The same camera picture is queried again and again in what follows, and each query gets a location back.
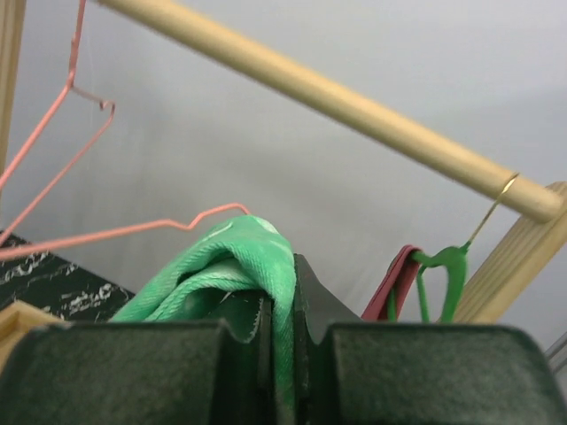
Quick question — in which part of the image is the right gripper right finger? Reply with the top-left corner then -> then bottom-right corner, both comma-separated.
294,255 -> 566,424

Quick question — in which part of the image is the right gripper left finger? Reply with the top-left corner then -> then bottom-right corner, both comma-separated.
1,291 -> 274,424

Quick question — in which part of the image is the pink wire hanger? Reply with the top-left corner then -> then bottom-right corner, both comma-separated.
1,203 -> 250,261
0,0 -> 117,244

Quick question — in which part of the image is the wooden clothes rack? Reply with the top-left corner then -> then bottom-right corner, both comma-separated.
0,0 -> 567,368

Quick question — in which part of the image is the green patterned garment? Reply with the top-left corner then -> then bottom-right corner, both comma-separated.
111,215 -> 296,420

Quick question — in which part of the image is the maroon tank top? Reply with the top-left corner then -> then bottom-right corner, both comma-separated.
361,244 -> 422,321

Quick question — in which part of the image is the black marbled table mat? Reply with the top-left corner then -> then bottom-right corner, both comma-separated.
0,252 -> 134,322

